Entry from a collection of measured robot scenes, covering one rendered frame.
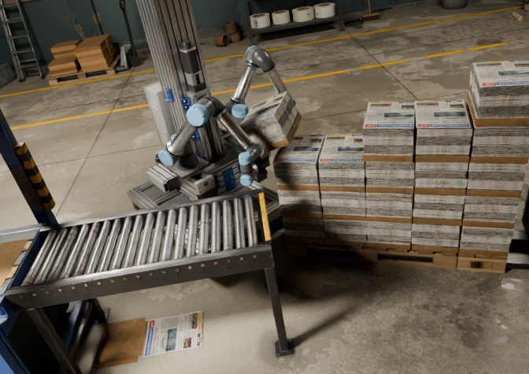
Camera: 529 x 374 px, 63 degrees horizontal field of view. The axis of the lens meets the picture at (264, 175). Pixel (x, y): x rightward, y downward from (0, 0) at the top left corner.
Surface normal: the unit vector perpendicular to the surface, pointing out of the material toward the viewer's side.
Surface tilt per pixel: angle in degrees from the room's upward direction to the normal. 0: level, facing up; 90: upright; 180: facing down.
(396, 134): 90
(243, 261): 90
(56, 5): 90
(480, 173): 90
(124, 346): 0
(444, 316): 0
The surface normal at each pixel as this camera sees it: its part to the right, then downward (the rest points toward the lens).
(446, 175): -0.25, 0.54
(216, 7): 0.09, 0.52
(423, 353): -0.15, -0.84
